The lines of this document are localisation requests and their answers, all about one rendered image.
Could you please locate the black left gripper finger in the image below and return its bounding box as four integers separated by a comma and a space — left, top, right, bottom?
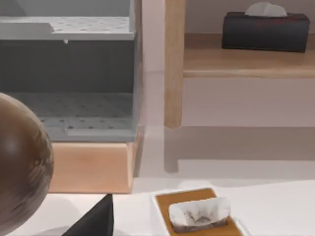
65, 193, 115, 236

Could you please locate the pale wooden drawer front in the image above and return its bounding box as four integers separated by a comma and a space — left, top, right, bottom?
48, 130, 141, 194

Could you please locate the white and brown tissue box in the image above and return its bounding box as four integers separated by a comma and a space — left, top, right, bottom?
150, 186, 252, 236

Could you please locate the grey pierced drawer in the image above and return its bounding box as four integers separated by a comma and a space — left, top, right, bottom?
0, 0, 143, 143

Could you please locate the wooden open shelf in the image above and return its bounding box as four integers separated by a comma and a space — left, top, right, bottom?
163, 0, 315, 130

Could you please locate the black tissue box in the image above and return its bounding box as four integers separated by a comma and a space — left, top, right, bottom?
221, 1, 311, 53

